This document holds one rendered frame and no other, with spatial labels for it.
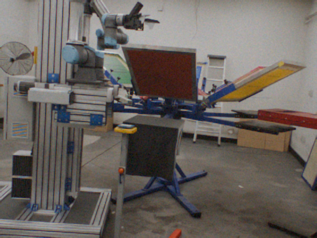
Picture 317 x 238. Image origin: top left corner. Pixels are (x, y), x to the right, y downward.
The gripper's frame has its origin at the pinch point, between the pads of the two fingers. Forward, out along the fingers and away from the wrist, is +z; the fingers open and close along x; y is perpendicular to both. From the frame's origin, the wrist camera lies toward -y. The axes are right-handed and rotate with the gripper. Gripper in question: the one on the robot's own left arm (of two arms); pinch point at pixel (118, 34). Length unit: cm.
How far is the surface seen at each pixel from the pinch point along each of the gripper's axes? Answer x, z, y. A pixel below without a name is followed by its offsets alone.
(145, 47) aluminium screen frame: 61, -63, 6
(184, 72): 87, -34, 18
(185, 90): 84, -8, 35
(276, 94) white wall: 140, 422, 39
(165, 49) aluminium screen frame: 76, -60, 4
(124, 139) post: 75, -95, 71
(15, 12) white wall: -390, 258, -4
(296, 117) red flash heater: 180, 0, 34
